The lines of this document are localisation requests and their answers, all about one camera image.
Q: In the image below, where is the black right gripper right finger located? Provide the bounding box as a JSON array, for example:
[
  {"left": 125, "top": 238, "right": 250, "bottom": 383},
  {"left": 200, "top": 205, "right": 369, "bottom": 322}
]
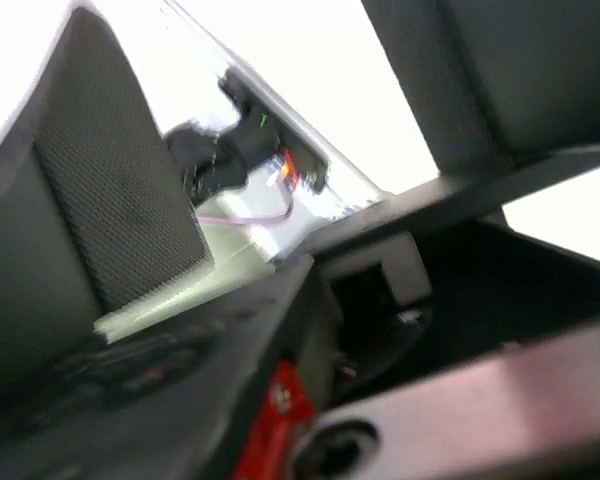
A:
[{"left": 364, "top": 1, "right": 600, "bottom": 173}]

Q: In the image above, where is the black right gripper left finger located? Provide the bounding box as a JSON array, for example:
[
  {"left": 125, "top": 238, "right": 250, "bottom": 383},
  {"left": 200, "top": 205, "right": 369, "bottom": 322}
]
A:
[{"left": 0, "top": 8, "right": 211, "bottom": 360}]

